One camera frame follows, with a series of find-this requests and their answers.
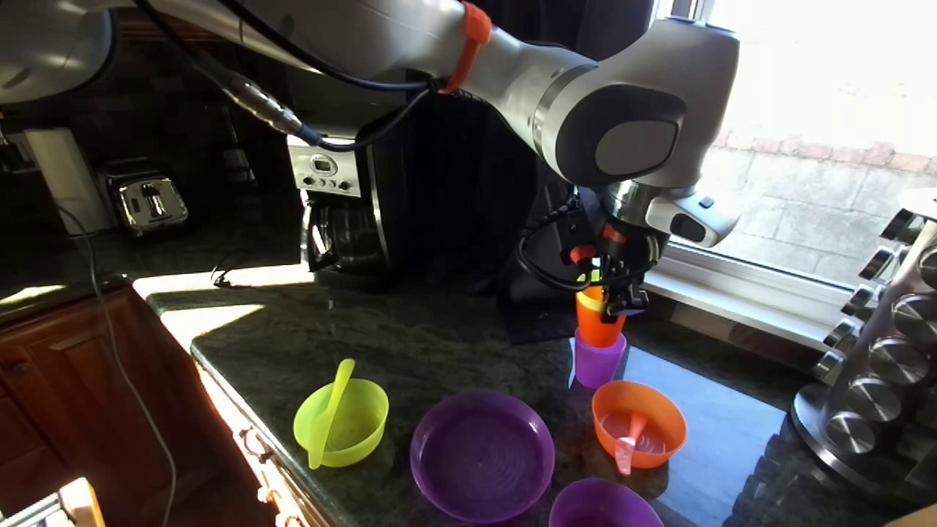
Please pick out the purple plastic cup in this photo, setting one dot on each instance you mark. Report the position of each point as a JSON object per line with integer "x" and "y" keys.
{"x": 598, "y": 366}

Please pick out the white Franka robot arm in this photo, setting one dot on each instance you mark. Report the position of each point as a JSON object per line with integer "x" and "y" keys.
{"x": 509, "y": 69}

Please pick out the green plastic bowl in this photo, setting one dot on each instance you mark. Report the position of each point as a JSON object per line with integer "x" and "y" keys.
{"x": 364, "y": 418}

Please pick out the window with white frame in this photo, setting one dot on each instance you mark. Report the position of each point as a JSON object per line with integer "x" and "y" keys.
{"x": 821, "y": 194}

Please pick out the white paper towel roll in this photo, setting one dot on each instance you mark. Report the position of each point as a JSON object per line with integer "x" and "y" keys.
{"x": 64, "y": 178}

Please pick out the green plastic spoon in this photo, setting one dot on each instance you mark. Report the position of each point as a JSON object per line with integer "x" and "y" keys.
{"x": 333, "y": 410}

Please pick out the purple plastic bowl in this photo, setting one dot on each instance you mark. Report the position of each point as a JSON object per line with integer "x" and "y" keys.
{"x": 606, "y": 506}

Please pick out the metal spice jar rack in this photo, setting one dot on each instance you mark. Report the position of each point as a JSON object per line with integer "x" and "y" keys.
{"x": 881, "y": 389}

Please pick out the purple plastic plate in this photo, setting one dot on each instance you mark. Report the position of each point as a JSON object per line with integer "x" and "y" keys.
{"x": 485, "y": 458}

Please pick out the orange plastic bowl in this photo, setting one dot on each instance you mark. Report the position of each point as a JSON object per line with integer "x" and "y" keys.
{"x": 664, "y": 418}

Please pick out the orange plastic spoon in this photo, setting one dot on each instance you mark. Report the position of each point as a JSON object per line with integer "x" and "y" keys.
{"x": 630, "y": 448}

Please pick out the wooden kitchen cabinet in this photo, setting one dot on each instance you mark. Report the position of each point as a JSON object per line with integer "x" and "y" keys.
{"x": 78, "y": 410}

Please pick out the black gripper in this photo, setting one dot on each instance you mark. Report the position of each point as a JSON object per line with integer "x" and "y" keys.
{"x": 616, "y": 243}

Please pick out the orange plastic cup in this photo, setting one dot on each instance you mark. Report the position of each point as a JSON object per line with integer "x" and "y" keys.
{"x": 597, "y": 323}

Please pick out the silver toaster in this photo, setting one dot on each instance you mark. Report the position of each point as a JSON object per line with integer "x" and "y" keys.
{"x": 149, "y": 202}

